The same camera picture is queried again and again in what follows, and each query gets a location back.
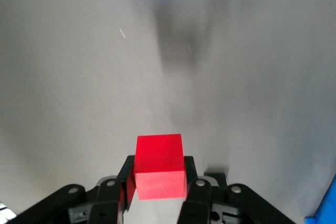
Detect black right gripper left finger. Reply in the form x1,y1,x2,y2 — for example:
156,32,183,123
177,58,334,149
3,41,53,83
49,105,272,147
7,155,138,224

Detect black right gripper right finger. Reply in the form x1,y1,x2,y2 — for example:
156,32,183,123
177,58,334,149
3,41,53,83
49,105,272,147
178,155,297,224

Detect red cube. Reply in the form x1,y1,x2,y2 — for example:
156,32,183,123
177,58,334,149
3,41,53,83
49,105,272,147
133,133,187,200

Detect blue plastic storage bin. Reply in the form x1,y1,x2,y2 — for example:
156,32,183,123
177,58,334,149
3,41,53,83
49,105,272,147
303,180,336,224

